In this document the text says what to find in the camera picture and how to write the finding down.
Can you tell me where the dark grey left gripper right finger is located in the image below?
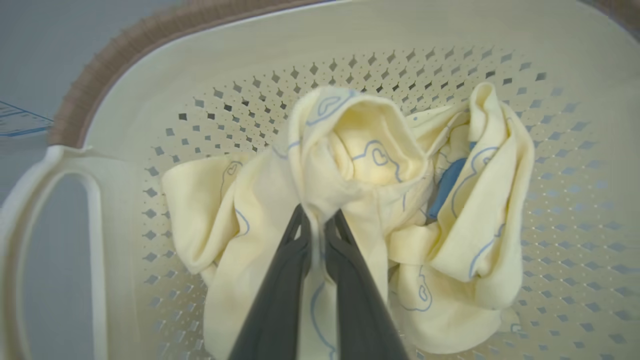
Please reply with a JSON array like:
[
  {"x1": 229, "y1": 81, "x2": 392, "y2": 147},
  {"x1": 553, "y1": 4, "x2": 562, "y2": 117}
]
[{"x1": 322, "y1": 209, "x2": 412, "y2": 360}]

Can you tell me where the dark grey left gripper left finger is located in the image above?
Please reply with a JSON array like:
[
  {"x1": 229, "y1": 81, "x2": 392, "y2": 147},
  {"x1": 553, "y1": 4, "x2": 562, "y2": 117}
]
[{"x1": 227, "y1": 202, "x2": 313, "y2": 360}]

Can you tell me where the cream garment blue cloud print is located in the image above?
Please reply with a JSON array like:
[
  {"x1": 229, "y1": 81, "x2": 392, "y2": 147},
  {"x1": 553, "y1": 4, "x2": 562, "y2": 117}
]
[
  {"x1": 387, "y1": 81, "x2": 536, "y2": 355},
  {"x1": 161, "y1": 85, "x2": 441, "y2": 360}
]

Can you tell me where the small blue garment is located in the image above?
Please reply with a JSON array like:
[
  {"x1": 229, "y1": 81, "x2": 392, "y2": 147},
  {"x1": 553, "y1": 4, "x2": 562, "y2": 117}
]
[{"x1": 426, "y1": 141, "x2": 478, "y2": 221}]

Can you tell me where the cream perforated basket brown rim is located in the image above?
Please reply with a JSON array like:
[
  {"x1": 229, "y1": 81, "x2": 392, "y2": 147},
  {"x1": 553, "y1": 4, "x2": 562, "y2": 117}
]
[{"x1": 0, "y1": 0, "x2": 640, "y2": 360}]

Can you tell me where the white front-load washing machine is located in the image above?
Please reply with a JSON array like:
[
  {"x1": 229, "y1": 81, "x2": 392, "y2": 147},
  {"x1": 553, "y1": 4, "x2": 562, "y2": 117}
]
[{"x1": 0, "y1": 0, "x2": 191, "y2": 151}]

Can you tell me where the blue white energy label sticker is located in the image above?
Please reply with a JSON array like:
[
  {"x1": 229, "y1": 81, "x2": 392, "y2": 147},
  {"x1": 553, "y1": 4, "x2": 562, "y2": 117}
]
[{"x1": 0, "y1": 100, "x2": 54, "y2": 138}]

